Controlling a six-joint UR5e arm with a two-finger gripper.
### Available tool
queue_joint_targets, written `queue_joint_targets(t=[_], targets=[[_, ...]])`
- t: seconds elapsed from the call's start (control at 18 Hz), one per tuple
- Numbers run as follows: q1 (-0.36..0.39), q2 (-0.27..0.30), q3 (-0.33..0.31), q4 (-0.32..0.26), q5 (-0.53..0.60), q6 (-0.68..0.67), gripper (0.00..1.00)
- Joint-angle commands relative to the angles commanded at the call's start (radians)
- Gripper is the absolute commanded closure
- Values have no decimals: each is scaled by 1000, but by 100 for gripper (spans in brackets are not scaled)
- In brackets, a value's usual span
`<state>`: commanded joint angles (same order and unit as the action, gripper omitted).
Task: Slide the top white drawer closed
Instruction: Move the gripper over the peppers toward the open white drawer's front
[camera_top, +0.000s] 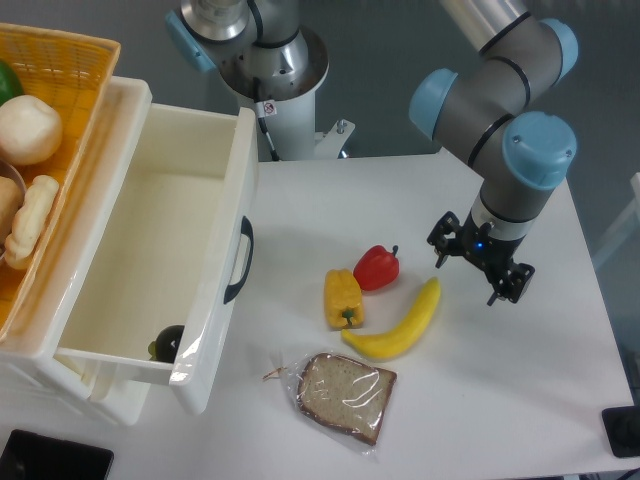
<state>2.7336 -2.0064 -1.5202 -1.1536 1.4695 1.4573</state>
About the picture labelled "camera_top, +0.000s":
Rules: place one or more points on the black device right edge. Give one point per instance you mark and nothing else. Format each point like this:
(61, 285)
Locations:
(622, 430)

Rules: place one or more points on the green bell pepper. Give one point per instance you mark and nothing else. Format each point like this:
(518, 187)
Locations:
(10, 85)

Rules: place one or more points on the dark blue drawer handle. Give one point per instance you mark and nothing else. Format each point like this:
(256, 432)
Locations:
(243, 261)

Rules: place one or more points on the orange wicker basket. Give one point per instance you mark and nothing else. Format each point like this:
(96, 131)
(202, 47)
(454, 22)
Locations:
(61, 79)

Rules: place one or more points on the pale bone-shaped bread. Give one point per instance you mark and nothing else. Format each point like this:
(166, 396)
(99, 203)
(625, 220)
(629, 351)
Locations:
(29, 222)

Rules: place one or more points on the bagged brown bread slice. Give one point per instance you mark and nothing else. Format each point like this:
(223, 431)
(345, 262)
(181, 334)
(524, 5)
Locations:
(342, 397)

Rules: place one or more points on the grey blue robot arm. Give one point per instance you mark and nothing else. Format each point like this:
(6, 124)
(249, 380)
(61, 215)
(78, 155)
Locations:
(484, 120)

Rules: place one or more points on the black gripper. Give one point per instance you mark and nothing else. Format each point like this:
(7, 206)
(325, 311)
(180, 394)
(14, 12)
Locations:
(489, 243)

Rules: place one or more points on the round white bread bun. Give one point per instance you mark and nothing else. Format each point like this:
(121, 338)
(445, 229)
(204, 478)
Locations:
(31, 131)

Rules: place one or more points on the black device bottom left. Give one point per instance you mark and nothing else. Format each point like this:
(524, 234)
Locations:
(29, 455)

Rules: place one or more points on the red bell pepper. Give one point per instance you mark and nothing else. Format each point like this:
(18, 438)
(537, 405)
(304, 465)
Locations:
(377, 268)

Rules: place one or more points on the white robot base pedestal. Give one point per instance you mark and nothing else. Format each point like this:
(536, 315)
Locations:
(271, 63)

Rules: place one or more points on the yellow banana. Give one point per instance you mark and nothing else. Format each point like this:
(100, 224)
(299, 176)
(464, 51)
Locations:
(401, 338)

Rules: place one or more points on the dark eggplant in drawer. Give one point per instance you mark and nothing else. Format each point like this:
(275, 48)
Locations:
(165, 346)

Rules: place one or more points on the yellow bell pepper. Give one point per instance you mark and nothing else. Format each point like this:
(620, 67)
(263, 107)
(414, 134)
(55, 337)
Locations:
(343, 302)

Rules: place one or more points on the white open top drawer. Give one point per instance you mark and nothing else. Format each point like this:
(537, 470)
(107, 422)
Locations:
(168, 250)

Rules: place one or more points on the white drawer cabinet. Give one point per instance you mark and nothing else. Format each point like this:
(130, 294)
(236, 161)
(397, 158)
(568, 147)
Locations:
(34, 375)

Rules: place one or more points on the brown bread roll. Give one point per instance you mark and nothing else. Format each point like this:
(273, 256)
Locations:
(11, 199)

